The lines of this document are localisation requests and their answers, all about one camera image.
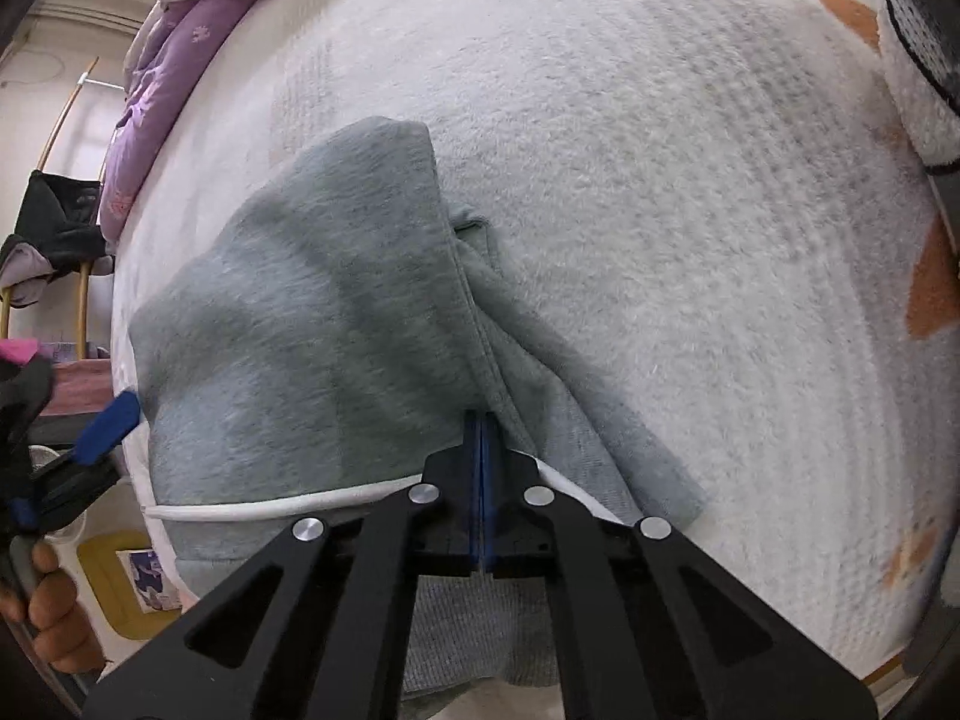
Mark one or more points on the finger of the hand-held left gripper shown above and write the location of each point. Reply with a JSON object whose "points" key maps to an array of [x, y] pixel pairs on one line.
{"points": [[112, 426]]}

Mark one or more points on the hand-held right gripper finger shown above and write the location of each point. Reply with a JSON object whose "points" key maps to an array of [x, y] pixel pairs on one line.
{"points": [[471, 480], [486, 480]]}

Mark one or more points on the grey zip hoodie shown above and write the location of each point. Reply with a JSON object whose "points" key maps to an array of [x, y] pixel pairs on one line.
{"points": [[315, 330]]}

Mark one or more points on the person's left hand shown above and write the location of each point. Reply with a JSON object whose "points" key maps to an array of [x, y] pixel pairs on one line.
{"points": [[64, 615]]}

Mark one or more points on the pink towel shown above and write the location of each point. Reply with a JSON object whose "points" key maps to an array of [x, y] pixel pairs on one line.
{"points": [[19, 350]]}

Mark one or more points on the dark hanging jacket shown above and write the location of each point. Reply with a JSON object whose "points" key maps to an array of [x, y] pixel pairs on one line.
{"points": [[52, 217]]}

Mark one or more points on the purple floral quilt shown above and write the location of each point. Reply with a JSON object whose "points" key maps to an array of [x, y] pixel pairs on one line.
{"points": [[172, 67]]}

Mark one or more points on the black white printed fleece garment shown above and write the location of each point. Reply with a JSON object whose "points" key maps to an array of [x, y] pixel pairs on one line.
{"points": [[919, 90]]}

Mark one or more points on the wooden double rail rack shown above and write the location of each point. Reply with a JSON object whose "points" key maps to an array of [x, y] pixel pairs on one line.
{"points": [[81, 315]]}

